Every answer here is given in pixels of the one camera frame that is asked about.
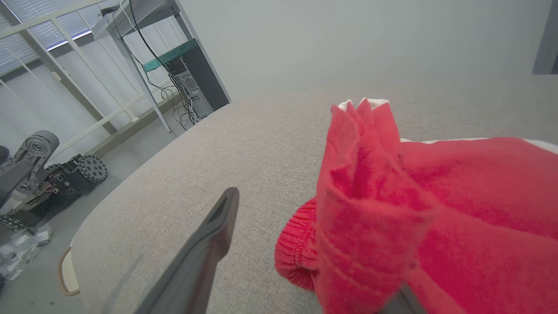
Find grey fabric sofa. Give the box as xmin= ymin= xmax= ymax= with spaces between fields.
xmin=70 ymin=78 xmax=558 ymax=314

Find dark computer tower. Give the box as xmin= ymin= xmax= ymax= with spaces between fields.
xmin=165 ymin=43 xmax=231 ymax=120

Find white metal railing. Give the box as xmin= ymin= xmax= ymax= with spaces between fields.
xmin=0 ymin=0 xmax=175 ymax=154

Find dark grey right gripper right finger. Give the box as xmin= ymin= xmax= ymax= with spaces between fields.
xmin=379 ymin=282 xmax=430 ymax=314

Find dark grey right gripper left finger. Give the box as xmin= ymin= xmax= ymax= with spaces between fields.
xmin=133 ymin=187 xmax=241 ymax=314

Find white window blinds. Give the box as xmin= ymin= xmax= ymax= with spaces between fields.
xmin=0 ymin=0 xmax=107 ymax=75

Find white metal desk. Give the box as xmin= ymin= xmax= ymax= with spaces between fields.
xmin=92 ymin=0 xmax=231 ymax=133

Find dark grey pillar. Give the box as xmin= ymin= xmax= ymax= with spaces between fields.
xmin=532 ymin=0 xmax=558 ymax=75

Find grey metal desk frame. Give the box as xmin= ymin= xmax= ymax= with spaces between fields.
xmin=111 ymin=0 xmax=202 ymax=131

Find clear plastic wrap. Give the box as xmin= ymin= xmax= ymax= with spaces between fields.
xmin=0 ymin=224 xmax=52 ymax=280

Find red shorts with white trim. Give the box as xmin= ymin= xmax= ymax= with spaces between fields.
xmin=274 ymin=98 xmax=558 ymax=314

